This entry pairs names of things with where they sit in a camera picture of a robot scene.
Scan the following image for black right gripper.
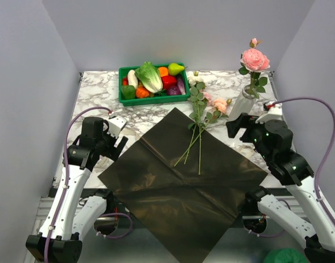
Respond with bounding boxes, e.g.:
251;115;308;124
225;111;273;162

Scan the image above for small pink rose stem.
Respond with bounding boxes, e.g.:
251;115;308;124
174;98;229;174

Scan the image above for cream ribbon gold text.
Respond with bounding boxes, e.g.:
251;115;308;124
97;128;140;169

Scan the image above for peach pink rose stem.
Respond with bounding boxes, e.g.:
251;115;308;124
184;92;212;164

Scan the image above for white flower stem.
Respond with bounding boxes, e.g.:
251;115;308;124
184;71;207;175

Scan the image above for large pink rose stem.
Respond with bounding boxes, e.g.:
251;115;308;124
238;38;270;99

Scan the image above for black wrapping paper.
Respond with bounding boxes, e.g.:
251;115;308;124
99;108;267;262

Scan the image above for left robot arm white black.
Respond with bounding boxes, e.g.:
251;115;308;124
26;116;128;262

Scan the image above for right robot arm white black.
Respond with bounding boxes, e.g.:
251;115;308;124
226;113;335;262

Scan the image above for white ribbed vase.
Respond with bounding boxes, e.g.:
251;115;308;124
228;84;257;121

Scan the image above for green bell pepper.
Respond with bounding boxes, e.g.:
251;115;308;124
121;85;136;100

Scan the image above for orange pumpkin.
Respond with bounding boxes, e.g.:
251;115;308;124
135;86;150;99

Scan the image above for green plastic tray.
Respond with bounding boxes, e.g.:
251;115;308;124
118;66;190;106

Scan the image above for white radish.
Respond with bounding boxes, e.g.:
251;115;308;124
127;70;138;89

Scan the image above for purple cabbage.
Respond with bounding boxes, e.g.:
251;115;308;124
166;86;182;96

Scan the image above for green romaine lettuce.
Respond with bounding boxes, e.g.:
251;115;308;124
135;61;163;93

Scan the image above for red bell pepper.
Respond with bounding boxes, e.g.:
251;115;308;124
161;75;177;90

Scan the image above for purple eggplant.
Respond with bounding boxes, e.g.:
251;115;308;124
176;75;186;95

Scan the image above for orange bell pepper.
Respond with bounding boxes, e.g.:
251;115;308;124
158;67;169;77

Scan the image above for yellow-green pear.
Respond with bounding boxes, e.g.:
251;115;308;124
167;62;186;76

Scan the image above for green cloth bundle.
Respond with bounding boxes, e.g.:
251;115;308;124
263;248;308;263

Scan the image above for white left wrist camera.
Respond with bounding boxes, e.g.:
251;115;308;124
108;116;127;139

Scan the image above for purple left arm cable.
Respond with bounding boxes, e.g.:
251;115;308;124
43;106;115;263

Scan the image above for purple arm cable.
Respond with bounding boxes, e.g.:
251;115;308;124
265;97;335;228
43;106;115;263

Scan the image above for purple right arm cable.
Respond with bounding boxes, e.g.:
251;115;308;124
265;97;335;228

